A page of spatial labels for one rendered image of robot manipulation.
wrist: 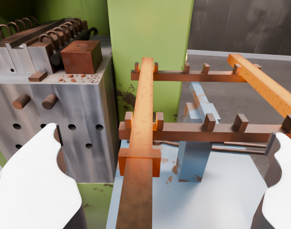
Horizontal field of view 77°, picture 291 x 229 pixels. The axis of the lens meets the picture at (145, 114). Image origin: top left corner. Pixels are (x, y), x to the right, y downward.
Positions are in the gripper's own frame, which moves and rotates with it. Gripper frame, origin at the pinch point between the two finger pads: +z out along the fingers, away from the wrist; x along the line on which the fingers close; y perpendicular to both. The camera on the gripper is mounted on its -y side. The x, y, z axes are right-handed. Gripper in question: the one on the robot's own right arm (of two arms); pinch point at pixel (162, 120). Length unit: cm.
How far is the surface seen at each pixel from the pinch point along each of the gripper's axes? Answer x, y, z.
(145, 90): -1.8, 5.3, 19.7
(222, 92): 89, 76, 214
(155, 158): -0.2, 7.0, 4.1
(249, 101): 115, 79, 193
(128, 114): -4.0, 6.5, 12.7
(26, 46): -34, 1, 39
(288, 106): 21.0, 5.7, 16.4
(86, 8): -33, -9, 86
